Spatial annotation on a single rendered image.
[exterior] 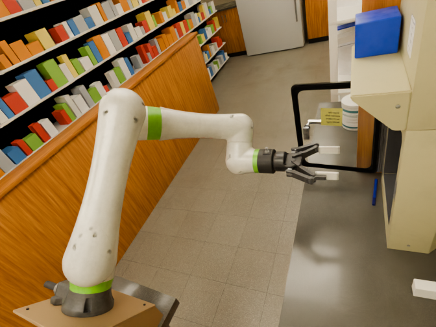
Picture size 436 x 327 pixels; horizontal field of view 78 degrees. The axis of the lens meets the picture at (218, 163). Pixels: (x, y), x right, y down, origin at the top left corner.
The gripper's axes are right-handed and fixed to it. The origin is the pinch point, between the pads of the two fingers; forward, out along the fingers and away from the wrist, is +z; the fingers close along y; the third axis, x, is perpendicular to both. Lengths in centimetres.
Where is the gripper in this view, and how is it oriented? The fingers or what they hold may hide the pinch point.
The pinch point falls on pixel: (335, 162)
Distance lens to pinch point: 99.3
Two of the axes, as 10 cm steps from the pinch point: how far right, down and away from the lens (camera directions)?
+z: 9.1, 0.2, -4.2
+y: 3.3, -6.5, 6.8
